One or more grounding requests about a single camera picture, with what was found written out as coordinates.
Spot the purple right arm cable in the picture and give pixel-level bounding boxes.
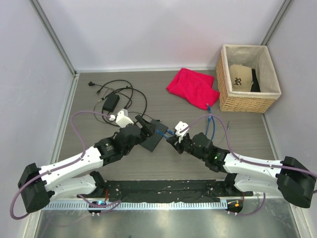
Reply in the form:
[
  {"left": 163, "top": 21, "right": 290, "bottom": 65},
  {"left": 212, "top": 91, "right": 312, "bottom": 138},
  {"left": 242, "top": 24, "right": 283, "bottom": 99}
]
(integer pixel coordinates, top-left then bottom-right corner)
[{"left": 184, "top": 114, "right": 317, "bottom": 216}]

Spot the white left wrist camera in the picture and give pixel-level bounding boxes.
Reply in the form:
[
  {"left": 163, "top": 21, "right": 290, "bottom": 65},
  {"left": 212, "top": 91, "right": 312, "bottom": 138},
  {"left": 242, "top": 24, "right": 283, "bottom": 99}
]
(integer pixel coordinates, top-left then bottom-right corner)
[{"left": 108, "top": 109, "right": 134, "bottom": 128}]

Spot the black network switch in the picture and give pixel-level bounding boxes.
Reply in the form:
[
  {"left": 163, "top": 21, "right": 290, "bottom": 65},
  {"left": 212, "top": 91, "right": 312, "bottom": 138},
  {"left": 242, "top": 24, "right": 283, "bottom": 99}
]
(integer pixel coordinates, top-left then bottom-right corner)
[{"left": 140, "top": 119, "right": 168, "bottom": 152}]

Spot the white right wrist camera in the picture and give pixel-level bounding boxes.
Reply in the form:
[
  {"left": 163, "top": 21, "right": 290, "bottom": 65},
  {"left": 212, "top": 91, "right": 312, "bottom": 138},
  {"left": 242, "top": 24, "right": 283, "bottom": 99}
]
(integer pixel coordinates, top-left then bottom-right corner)
[{"left": 174, "top": 121, "right": 189, "bottom": 143}]

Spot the beige baseball cap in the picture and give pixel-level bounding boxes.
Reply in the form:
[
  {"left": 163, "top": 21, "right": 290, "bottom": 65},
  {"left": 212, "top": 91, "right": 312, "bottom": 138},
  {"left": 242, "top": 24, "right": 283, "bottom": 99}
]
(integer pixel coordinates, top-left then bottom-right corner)
[{"left": 229, "top": 64, "right": 253, "bottom": 92}]

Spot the wicker basket with liner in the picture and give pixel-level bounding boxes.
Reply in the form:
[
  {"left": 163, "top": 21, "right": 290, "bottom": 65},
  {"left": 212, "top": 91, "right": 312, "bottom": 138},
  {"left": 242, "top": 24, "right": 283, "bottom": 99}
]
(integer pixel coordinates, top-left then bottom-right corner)
[{"left": 216, "top": 44, "right": 281, "bottom": 114}]

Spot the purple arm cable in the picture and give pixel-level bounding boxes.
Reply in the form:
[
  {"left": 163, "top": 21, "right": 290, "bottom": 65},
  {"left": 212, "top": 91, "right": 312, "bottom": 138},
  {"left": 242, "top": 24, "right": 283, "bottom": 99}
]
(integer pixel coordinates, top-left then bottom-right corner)
[
  {"left": 184, "top": 114, "right": 317, "bottom": 216},
  {"left": 9, "top": 111, "right": 123, "bottom": 220}
]

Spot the white slotted cable duct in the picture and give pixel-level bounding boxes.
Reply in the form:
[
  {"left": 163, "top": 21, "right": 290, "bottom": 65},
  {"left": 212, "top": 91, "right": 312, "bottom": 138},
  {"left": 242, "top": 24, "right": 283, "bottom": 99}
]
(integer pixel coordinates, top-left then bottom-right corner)
[{"left": 43, "top": 200, "right": 227, "bottom": 211}]

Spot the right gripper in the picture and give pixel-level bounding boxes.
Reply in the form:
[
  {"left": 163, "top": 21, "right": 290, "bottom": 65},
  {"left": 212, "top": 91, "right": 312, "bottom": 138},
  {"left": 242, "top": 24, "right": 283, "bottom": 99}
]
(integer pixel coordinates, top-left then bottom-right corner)
[{"left": 168, "top": 132, "right": 207, "bottom": 162}]

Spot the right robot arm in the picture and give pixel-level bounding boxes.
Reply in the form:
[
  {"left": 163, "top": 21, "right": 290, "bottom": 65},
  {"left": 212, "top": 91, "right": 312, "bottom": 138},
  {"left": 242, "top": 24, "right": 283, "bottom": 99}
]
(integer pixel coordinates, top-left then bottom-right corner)
[{"left": 166, "top": 132, "right": 317, "bottom": 208}]

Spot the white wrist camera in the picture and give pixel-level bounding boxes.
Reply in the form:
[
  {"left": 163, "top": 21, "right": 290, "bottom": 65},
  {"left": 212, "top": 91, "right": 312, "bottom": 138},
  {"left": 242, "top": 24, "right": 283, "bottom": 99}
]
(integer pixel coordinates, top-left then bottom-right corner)
[
  {"left": 108, "top": 109, "right": 134, "bottom": 128},
  {"left": 174, "top": 121, "right": 189, "bottom": 143}
]

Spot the red cloth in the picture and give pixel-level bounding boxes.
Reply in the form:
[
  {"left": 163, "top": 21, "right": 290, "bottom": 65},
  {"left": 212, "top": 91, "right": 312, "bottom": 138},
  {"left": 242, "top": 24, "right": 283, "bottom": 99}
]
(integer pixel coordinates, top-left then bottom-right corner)
[{"left": 166, "top": 68, "right": 220, "bottom": 110}]

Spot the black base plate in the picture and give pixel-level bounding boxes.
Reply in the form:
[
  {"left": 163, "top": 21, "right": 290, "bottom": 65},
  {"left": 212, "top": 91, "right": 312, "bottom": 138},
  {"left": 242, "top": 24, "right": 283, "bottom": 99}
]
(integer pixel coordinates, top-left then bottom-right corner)
[{"left": 83, "top": 179, "right": 253, "bottom": 203}]

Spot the black power cable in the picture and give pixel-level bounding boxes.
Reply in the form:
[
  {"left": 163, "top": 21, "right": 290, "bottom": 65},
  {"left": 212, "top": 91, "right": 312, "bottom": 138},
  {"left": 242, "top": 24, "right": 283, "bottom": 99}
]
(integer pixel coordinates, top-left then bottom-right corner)
[{"left": 88, "top": 79, "right": 163, "bottom": 124}]

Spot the black power adapter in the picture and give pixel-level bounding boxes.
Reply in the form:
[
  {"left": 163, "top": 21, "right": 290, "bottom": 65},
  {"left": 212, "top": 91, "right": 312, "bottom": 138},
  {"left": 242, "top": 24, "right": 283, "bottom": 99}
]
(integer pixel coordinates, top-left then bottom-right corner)
[{"left": 102, "top": 93, "right": 120, "bottom": 113}]

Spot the black item in basket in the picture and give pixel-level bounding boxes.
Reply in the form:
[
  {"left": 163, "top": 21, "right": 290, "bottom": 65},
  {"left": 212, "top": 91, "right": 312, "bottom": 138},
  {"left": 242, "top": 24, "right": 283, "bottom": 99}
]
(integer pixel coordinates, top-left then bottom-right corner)
[{"left": 251, "top": 69, "right": 261, "bottom": 92}]

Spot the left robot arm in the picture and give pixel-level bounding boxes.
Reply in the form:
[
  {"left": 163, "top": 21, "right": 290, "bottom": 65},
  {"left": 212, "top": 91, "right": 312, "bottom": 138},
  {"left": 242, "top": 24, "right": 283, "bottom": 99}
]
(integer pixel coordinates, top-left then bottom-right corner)
[{"left": 10, "top": 112, "right": 156, "bottom": 214}]

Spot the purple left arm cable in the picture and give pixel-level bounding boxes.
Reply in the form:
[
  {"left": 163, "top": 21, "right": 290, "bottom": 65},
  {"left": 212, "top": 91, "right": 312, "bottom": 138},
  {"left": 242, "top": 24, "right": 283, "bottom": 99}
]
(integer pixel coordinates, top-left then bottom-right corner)
[{"left": 9, "top": 111, "right": 123, "bottom": 220}]

